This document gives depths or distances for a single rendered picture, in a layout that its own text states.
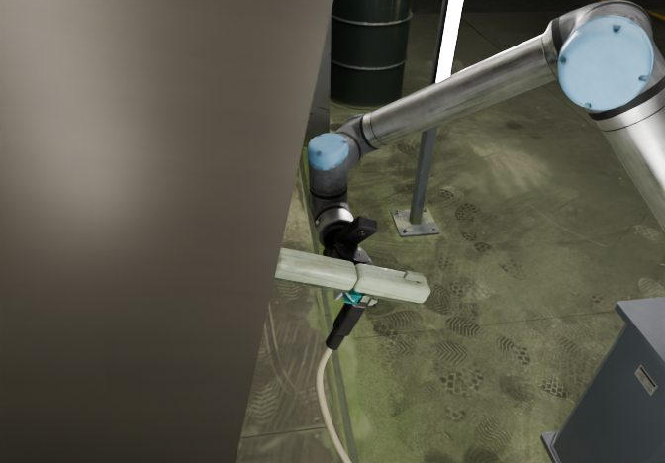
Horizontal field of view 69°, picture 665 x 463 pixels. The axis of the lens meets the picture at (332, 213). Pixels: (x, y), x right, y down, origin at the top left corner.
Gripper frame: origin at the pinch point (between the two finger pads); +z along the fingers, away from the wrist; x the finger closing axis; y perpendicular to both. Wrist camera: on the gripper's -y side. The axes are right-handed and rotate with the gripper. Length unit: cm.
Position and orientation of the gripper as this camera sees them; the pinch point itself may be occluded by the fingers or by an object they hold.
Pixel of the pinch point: (363, 294)
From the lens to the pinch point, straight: 91.3
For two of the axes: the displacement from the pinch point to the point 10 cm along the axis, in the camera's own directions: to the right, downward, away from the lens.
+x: -9.0, -2.3, -3.8
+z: 1.8, 5.9, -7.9
